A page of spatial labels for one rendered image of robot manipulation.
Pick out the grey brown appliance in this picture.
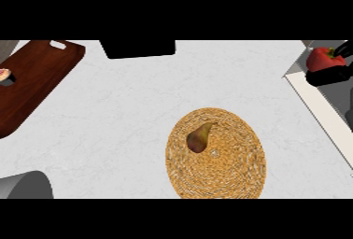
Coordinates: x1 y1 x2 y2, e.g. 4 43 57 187
0 39 20 64

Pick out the red fruit with green stem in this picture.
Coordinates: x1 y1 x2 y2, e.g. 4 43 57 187
304 47 347 73

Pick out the white rimmed grey sink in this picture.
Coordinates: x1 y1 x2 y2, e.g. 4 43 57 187
280 39 353 171

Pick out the pink frosted cupcake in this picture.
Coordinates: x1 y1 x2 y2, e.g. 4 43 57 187
0 68 18 88

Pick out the black appliance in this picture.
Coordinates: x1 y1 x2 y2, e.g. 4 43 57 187
99 39 177 60

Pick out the olive green bell pepper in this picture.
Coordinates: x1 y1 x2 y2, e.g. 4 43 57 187
184 121 217 154

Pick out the round woven straw placemat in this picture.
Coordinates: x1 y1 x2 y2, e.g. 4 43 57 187
164 107 269 200

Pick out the dark brown wooden cutting board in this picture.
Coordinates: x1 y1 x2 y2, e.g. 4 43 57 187
0 39 87 140

